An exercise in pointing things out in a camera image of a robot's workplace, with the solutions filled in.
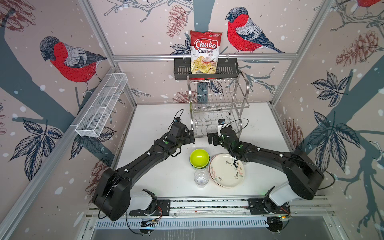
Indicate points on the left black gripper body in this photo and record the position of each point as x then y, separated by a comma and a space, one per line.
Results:
192, 137

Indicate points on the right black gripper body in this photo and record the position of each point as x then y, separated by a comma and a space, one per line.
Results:
216, 140

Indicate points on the lime green bowl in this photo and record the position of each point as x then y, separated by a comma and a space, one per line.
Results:
199, 158

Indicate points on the white painted ceramic plate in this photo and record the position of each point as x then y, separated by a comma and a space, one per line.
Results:
226, 172

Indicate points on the leaf pattern bowl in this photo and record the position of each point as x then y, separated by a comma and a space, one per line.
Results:
200, 168

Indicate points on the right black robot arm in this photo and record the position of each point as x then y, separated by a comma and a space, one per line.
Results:
304, 177

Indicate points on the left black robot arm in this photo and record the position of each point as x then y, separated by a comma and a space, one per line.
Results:
113, 193

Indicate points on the steel two-tier dish rack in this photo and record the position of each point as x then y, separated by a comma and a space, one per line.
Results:
214, 99

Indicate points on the red Chuba chips bag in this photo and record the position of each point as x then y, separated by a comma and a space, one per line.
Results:
205, 51

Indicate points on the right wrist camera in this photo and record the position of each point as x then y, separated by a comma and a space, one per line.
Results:
220, 123

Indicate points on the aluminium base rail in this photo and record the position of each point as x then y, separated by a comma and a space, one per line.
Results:
238, 207

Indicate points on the black wall basket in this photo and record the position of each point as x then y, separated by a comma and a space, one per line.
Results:
227, 68

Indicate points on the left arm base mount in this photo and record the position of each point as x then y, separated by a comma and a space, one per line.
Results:
150, 208

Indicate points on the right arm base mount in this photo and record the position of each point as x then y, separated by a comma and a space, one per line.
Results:
264, 207

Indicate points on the white wire mesh shelf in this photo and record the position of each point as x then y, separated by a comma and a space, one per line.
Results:
98, 114

